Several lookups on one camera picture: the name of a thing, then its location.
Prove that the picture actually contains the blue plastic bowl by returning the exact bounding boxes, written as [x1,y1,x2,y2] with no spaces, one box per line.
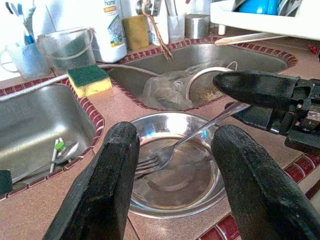
[237,0,280,15]

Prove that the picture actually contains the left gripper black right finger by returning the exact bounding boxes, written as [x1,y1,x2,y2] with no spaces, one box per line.
[211,124,320,240]

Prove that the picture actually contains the green yellow scrub sponge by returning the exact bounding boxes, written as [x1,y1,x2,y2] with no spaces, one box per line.
[67,64,113,98]

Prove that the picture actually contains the white detergent bottle yellow cap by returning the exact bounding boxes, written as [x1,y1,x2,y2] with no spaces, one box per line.
[91,0,128,64]

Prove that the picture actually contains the green white training chopsticks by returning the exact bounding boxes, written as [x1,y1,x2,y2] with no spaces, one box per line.
[49,138,66,174]

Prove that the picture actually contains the blue mug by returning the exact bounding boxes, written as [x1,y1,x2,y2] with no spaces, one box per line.
[0,169,13,197]

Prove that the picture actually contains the steel pot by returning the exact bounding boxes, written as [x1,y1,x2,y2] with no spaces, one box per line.
[184,66,235,106]

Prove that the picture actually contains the round steel plate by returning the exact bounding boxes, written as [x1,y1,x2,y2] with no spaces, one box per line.
[128,111,227,220]

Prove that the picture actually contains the metal fork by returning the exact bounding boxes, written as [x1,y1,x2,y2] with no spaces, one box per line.
[134,102,251,180]

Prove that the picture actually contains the clear plastic bag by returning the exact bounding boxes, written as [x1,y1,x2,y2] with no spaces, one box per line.
[141,59,226,110]

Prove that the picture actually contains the steel cup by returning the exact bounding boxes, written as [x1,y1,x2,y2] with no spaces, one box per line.
[184,14,211,40]

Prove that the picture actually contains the wide steel sink basin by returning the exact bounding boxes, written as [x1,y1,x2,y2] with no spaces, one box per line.
[106,37,300,112]

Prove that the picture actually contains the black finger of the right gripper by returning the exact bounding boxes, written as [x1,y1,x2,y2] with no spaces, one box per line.
[212,70,301,111]
[231,103,276,131]

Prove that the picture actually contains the blue white toothbrush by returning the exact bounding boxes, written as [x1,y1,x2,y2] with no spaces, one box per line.
[4,1,36,46]

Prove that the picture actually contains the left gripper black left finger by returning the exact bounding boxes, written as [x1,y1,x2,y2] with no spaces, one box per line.
[42,121,141,240]

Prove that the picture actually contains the wooden spatula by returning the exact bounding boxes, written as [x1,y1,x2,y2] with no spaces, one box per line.
[214,32,288,47]

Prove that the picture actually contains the white dish rack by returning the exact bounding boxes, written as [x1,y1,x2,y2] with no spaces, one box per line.
[209,0,320,41]

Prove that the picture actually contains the metal spoon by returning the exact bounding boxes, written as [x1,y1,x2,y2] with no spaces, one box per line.
[51,141,80,166]

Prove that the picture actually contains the white toothbrush cup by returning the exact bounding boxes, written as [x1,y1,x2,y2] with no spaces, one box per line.
[0,42,51,81]

